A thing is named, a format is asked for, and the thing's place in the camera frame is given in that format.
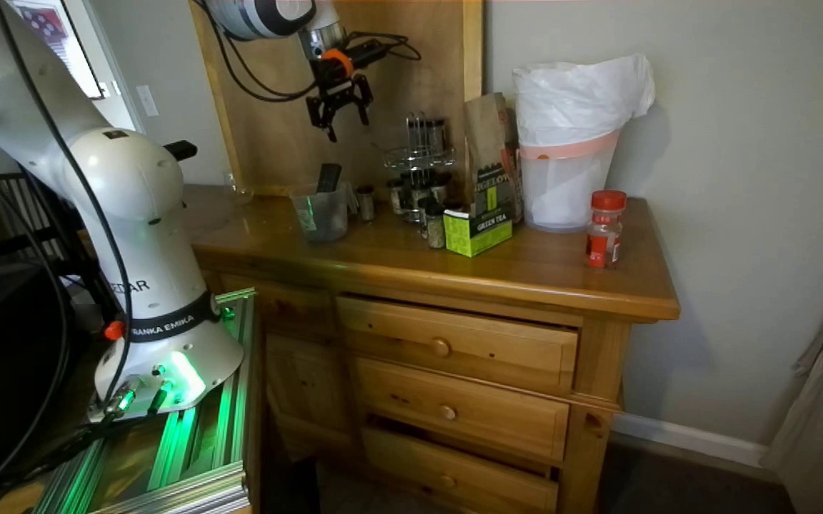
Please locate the small glass jar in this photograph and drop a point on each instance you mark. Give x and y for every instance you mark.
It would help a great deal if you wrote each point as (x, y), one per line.
(436, 232)

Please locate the red lid spice bottle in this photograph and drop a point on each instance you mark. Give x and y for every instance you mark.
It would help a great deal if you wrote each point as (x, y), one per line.
(606, 230)

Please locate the white trash bag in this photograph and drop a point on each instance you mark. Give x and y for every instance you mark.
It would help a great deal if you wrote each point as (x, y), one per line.
(577, 94)

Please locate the wooden drawer with knob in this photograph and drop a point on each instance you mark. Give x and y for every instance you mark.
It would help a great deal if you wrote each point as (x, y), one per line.
(486, 416)
(469, 474)
(486, 346)

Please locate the wooden back board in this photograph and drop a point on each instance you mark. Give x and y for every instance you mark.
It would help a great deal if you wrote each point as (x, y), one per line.
(269, 123)

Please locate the white light switch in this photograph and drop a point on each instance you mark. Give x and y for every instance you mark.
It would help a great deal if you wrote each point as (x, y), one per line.
(147, 102)

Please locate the white framed picture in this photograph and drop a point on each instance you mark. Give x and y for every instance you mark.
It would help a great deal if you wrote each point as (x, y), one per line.
(64, 44)

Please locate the brown paper bag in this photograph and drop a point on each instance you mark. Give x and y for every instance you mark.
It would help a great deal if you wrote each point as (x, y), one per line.
(489, 153)

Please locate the white waste bin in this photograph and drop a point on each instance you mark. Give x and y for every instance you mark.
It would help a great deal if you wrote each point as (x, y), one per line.
(563, 186)

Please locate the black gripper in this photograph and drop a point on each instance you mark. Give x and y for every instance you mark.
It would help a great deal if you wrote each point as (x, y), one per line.
(337, 86)

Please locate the clear plastic measuring jar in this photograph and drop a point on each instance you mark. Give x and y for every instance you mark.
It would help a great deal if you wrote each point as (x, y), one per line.
(320, 219)

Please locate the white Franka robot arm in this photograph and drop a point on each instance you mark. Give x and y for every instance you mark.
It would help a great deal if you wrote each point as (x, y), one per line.
(134, 182)

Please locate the green and black box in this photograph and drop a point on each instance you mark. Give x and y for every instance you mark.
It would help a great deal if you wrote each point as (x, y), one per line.
(474, 232)

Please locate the wooden dresser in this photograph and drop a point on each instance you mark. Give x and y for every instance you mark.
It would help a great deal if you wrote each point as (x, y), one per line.
(486, 274)

